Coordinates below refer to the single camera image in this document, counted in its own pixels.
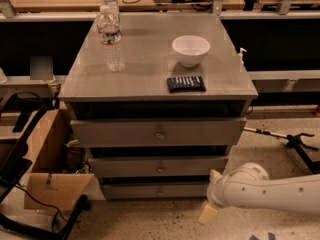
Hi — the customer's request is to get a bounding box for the black stand with pole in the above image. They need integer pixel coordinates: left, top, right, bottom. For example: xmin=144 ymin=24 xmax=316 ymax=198
xmin=244 ymin=127 xmax=320 ymax=174

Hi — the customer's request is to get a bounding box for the grey bottom drawer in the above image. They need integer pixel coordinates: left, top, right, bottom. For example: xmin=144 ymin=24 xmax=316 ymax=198
xmin=101 ymin=182 xmax=207 ymax=199

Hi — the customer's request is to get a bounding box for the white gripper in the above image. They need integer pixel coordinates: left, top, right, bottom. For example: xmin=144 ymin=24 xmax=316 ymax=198
xmin=198 ymin=169 xmax=232 ymax=225

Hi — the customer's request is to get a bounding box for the dark blue snack packet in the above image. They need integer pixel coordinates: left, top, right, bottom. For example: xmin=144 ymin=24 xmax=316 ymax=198
xmin=167 ymin=76 xmax=206 ymax=93

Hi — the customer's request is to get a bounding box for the brown cardboard box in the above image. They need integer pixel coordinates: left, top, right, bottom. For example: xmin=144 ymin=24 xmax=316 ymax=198
xmin=24 ymin=110 xmax=93 ymax=211

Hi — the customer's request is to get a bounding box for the grey drawer cabinet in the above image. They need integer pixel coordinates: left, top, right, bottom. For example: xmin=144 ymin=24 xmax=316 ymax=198
xmin=59 ymin=13 xmax=257 ymax=187

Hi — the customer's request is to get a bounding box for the white pump bottle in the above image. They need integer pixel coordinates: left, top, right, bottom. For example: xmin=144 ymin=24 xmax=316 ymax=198
xmin=237 ymin=47 xmax=247 ymax=65

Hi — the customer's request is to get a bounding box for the white bowl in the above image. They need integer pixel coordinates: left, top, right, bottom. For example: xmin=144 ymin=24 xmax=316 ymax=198
xmin=172 ymin=35 xmax=211 ymax=67

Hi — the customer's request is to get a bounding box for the grey top drawer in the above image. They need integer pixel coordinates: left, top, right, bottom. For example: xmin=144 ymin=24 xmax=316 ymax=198
xmin=71 ymin=118 xmax=246 ymax=148

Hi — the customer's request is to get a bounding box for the black chair frame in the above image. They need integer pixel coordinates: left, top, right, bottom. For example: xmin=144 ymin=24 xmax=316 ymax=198
xmin=0 ymin=92 xmax=90 ymax=240

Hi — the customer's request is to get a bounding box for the grey middle drawer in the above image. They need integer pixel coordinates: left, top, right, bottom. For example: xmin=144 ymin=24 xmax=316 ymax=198
xmin=89 ymin=156 xmax=228 ymax=178

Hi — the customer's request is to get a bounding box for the grey drawer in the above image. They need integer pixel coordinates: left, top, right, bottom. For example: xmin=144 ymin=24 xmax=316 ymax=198
xmin=89 ymin=156 xmax=228 ymax=178
xmin=101 ymin=182 xmax=207 ymax=199
xmin=71 ymin=118 xmax=246 ymax=148

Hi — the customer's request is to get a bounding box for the front clear water bottle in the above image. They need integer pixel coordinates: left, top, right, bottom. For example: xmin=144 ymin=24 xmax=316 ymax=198
xmin=97 ymin=5 xmax=125 ymax=72

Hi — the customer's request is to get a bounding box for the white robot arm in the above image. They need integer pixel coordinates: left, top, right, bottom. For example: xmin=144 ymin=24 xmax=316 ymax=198
xmin=198 ymin=162 xmax=320 ymax=224

